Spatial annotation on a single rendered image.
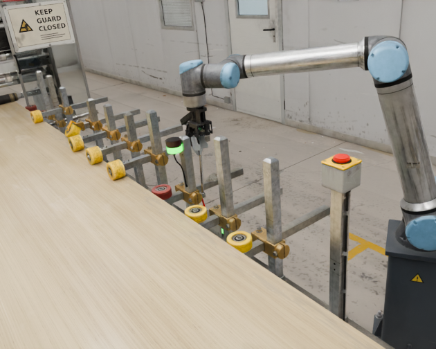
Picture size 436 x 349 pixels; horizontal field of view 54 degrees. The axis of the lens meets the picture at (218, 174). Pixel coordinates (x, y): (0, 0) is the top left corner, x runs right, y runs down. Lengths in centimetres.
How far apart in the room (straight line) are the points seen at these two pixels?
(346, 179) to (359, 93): 334
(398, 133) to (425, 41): 249
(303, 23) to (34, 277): 386
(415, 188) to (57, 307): 118
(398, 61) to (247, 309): 86
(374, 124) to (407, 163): 282
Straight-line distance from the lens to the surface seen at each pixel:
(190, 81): 164
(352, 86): 443
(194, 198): 175
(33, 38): 377
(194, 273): 126
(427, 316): 208
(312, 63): 164
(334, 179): 109
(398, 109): 151
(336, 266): 125
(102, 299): 125
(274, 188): 132
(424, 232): 166
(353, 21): 433
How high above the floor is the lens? 166
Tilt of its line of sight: 25 degrees down
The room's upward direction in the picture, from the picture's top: 6 degrees counter-clockwise
